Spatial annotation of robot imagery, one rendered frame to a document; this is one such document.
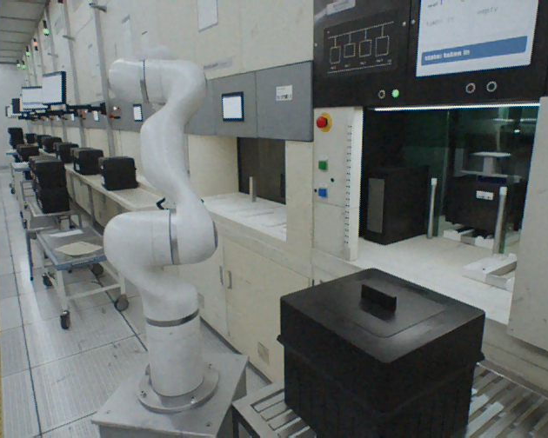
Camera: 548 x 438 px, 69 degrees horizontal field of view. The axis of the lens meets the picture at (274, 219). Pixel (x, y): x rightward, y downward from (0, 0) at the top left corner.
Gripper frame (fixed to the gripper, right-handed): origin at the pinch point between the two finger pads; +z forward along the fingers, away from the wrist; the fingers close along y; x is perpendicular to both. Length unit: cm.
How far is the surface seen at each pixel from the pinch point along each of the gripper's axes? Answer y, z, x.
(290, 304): 25, 0, -74
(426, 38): 68, -55, -42
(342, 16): 55, -67, -14
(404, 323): 43, 0, -86
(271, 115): 38, -37, 21
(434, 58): 69, -50, -45
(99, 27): -77, -119, 268
